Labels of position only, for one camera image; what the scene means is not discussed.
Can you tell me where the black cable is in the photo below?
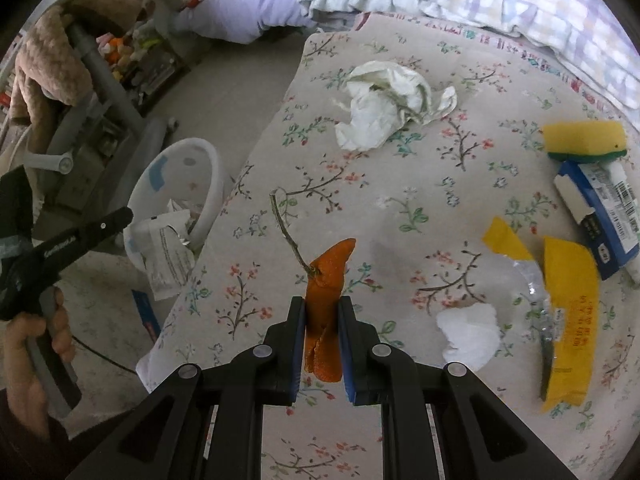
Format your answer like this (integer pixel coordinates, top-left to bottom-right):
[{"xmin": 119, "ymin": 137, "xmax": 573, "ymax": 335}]
[{"xmin": 70, "ymin": 335, "xmax": 141, "ymax": 377}]

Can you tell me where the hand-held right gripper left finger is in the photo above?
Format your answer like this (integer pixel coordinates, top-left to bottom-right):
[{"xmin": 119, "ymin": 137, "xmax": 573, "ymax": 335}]
[{"xmin": 65, "ymin": 297, "xmax": 306, "ymax": 480}]

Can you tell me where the brown teddy bear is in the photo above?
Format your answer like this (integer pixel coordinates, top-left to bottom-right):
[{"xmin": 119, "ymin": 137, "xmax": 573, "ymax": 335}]
[{"xmin": 65, "ymin": 0, "xmax": 151, "ymax": 36}]

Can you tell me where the blue cardboard box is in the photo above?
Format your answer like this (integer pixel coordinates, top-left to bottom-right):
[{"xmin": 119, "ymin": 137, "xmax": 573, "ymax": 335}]
[{"xmin": 555, "ymin": 160, "xmax": 640, "ymax": 281}]

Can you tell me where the white crumpled tissue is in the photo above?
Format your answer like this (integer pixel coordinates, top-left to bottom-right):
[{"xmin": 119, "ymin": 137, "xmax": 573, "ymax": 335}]
[{"xmin": 436, "ymin": 302, "xmax": 501, "ymax": 372}]

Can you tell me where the grey chair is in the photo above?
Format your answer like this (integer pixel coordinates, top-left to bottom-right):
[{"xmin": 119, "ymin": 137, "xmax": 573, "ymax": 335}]
[{"xmin": 30, "ymin": 20, "xmax": 176, "ymax": 211}]

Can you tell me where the brown fleece blanket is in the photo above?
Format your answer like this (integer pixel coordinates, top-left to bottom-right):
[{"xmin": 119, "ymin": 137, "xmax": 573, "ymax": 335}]
[{"xmin": 12, "ymin": 7, "xmax": 93, "ymax": 121}]

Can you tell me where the shelf of toys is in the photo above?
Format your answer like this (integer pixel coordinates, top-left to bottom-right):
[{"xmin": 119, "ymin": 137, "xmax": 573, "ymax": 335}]
[{"xmin": 95, "ymin": 20, "xmax": 191, "ymax": 111}]

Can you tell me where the white plastic waste bin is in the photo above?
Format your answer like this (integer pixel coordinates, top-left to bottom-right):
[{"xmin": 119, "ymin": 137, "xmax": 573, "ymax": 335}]
[{"xmin": 122, "ymin": 137, "xmax": 221, "ymax": 281}]

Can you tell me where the lavender pillow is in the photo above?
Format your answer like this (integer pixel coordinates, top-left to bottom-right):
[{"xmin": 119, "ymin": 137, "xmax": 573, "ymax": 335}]
[{"xmin": 172, "ymin": 0, "xmax": 321, "ymax": 43}]

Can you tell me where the plaid duvet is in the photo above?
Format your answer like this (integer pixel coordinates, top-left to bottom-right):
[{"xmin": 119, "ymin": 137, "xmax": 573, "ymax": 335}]
[{"xmin": 297, "ymin": 0, "xmax": 640, "ymax": 126}]

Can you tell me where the yellow sponge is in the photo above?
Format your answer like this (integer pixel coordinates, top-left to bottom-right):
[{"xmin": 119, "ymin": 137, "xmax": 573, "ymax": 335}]
[{"xmin": 542, "ymin": 121, "xmax": 628, "ymax": 163}]

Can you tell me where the yellow plastic wrapper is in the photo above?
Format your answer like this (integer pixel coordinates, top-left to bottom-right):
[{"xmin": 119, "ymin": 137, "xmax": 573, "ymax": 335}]
[{"xmin": 482, "ymin": 216, "xmax": 601, "ymax": 408}]

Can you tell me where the torn white paper leaflet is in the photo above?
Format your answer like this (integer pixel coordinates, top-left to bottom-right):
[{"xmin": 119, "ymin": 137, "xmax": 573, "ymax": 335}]
[{"xmin": 142, "ymin": 210, "xmax": 197, "ymax": 302}]

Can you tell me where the person's left hand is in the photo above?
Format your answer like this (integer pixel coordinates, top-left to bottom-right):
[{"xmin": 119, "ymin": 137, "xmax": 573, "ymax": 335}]
[{"xmin": 5, "ymin": 287, "xmax": 76, "ymax": 441}]

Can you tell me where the orange peel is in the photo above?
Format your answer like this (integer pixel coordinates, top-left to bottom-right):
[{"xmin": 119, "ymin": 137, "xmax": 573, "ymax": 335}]
[{"xmin": 302, "ymin": 237, "xmax": 358, "ymax": 383}]

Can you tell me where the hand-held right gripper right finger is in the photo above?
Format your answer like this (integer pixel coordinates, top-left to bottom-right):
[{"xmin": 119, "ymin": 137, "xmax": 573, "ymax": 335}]
[{"xmin": 340, "ymin": 296, "xmax": 576, "ymax": 480}]

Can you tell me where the crumpled white paper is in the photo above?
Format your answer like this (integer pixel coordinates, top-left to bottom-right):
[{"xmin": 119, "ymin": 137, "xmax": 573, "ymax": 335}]
[{"xmin": 334, "ymin": 60, "xmax": 458, "ymax": 152}]

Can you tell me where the person's left forearm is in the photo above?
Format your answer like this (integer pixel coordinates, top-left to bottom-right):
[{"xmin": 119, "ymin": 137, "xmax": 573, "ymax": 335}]
[{"xmin": 0, "ymin": 390, "xmax": 126, "ymax": 480}]

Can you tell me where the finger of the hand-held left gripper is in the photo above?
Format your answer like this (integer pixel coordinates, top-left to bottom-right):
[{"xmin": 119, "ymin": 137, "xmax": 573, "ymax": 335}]
[{"xmin": 32, "ymin": 207, "xmax": 135, "ymax": 271}]

